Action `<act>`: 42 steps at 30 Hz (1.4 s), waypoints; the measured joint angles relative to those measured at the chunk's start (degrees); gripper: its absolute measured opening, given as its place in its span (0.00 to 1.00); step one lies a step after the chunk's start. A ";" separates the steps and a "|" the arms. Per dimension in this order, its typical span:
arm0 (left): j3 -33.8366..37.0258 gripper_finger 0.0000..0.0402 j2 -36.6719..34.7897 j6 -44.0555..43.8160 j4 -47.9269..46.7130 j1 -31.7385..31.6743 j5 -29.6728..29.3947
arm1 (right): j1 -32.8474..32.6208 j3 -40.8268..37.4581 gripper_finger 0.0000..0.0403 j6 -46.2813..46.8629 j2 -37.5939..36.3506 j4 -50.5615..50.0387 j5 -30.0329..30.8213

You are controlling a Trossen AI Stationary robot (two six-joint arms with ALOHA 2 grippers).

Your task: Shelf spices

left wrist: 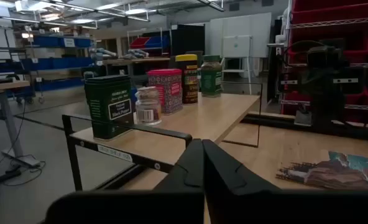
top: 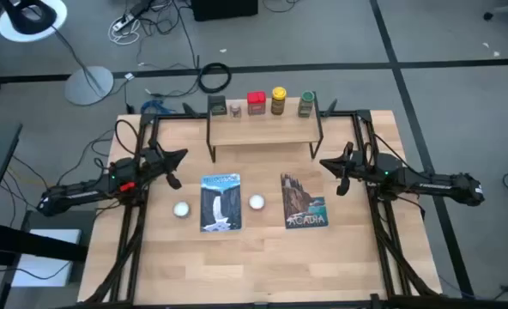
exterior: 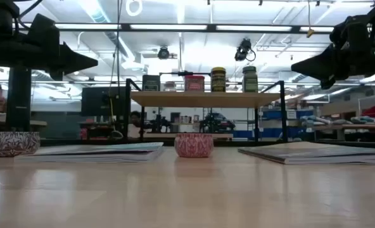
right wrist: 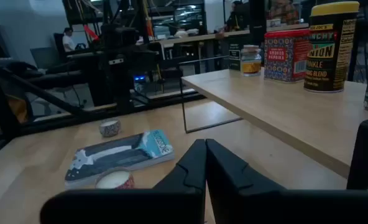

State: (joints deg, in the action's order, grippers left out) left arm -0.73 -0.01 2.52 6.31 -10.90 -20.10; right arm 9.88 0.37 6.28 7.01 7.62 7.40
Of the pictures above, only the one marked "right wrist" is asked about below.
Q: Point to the wooden shelf riser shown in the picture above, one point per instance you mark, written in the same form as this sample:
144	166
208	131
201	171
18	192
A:
280	118

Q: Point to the red smoked paprika tin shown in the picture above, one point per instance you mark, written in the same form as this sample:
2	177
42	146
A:
283	62

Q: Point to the centre pink patterned bowl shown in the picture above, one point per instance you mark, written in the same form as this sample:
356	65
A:
115	180

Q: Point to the dark green spice tin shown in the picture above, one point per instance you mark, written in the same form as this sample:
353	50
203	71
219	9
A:
234	54

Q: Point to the person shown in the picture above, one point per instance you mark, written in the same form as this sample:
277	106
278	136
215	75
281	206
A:
283	11
67	40
235	18

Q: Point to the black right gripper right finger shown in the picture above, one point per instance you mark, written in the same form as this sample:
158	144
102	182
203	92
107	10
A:
233	186

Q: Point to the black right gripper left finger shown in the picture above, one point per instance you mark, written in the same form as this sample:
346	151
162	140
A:
184	186

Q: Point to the small glass spice jar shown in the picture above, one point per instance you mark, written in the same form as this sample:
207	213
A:
251	62

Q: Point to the long wooden desk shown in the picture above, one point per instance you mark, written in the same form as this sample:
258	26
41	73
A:
202	37

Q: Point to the Yellowstone book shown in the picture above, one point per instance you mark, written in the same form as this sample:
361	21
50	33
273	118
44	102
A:
118	155

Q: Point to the yellow-lid seasoning jar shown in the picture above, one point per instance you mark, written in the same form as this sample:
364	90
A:
327	56

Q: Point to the black office chair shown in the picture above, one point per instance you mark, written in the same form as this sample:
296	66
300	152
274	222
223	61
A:
58	43

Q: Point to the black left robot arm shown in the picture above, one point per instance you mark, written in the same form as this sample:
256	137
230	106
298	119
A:
122	77

